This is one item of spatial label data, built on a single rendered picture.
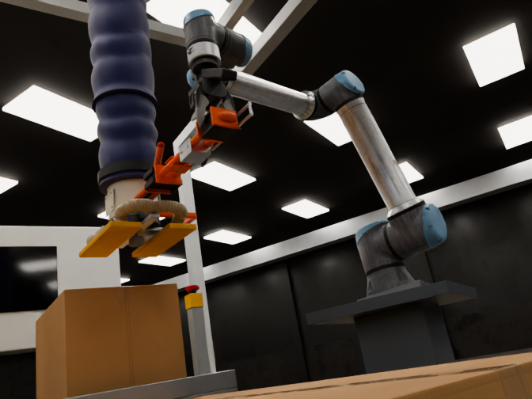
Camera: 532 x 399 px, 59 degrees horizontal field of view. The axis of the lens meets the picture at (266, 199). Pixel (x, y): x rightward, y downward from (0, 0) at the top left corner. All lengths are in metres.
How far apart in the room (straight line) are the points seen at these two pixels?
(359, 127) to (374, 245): 0.44
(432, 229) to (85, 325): 1.21
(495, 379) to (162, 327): 1.37
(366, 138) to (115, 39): 1.00
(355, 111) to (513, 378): 1.36
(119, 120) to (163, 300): 0.66
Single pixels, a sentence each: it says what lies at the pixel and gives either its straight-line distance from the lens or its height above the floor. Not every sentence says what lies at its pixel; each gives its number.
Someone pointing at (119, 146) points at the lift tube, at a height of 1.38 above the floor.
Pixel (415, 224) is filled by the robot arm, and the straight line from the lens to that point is 1.76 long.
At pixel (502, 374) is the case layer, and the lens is 0.60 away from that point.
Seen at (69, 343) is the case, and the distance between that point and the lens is 1.70.
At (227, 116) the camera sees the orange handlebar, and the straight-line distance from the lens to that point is 1.19.
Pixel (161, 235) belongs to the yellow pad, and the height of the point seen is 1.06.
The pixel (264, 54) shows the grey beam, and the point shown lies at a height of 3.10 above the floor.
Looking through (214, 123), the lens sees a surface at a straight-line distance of 1.17.
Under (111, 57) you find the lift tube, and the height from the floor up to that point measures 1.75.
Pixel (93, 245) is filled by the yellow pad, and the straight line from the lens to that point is 1.65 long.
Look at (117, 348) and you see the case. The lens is 1.73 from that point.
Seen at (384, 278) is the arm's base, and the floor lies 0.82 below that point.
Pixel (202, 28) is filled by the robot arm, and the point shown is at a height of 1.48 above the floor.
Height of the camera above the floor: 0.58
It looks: 20 degrees up
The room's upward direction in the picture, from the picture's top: 10 degrees counter-clockwise
